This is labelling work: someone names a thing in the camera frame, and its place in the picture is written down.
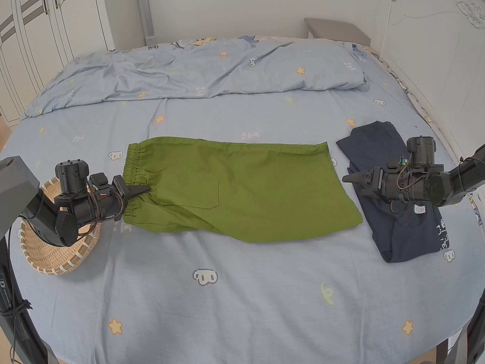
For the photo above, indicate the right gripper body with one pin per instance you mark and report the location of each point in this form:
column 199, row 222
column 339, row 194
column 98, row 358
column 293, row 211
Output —
column 394, row 188

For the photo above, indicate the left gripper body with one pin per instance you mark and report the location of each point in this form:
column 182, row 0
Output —
column 113, row 207

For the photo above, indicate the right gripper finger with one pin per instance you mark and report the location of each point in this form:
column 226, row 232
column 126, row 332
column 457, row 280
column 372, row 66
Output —
column 362, row 177
column 368, row 194

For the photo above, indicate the green shorts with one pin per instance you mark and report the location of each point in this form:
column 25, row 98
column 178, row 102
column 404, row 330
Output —
column 246, row 188

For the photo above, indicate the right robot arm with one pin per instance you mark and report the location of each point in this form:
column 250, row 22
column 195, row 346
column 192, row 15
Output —
column 466, row 176

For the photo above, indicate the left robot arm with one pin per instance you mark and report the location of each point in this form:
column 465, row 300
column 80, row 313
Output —
column 45, row 218

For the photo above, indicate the round woven basket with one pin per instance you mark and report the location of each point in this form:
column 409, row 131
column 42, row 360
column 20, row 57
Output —
column 49, row 256

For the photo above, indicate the bed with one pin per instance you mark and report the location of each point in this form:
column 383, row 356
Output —
column 242, row 298

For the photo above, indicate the dark blue T-shirt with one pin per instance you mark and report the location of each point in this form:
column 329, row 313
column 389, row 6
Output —
column 401, row 233

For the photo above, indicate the grey bedside table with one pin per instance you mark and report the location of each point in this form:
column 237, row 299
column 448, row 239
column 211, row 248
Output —
column 333, row 28

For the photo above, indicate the pale blue quilt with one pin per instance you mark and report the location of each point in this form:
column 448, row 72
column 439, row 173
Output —
column 227, row 70

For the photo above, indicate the white wardrobe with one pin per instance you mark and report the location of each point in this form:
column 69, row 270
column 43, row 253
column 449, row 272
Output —
column 45, row 32

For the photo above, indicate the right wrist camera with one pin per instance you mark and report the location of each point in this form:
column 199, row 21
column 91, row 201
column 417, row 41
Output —
column 396, row 165

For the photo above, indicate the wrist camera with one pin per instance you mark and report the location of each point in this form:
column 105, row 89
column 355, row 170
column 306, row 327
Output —
column 99, row 181
column 396, row 165

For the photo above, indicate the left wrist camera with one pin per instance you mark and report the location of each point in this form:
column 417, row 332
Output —
column 99, row 181

